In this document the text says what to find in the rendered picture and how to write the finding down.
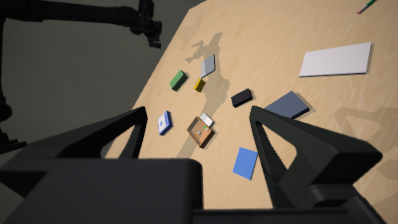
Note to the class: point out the wooden ball-in-hole puzzle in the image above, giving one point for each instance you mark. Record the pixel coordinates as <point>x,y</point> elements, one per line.
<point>200,132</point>

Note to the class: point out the blue and white cardboard box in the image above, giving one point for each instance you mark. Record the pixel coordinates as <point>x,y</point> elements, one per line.
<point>164,123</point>

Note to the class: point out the white rectangular block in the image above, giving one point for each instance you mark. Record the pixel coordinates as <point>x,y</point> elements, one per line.
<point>208,121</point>

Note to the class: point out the white flat rectangular card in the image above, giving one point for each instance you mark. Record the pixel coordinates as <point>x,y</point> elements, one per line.
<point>345,60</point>

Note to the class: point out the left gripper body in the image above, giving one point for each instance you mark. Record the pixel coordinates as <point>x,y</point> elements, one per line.
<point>155,32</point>

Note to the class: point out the green rectangular box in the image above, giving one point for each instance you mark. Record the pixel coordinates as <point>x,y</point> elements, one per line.
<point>178,80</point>

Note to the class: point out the small yellow block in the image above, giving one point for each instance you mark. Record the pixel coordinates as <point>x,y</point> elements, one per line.
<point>199,85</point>

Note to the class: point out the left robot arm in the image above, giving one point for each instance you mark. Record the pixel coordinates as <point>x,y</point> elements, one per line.
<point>50,10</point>

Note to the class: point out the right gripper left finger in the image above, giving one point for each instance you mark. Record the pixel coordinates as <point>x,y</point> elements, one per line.
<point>88,141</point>

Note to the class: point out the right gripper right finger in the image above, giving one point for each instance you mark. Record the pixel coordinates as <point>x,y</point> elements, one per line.
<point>323,157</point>

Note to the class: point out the green pencil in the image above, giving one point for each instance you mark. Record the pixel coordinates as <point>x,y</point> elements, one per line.
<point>366,6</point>

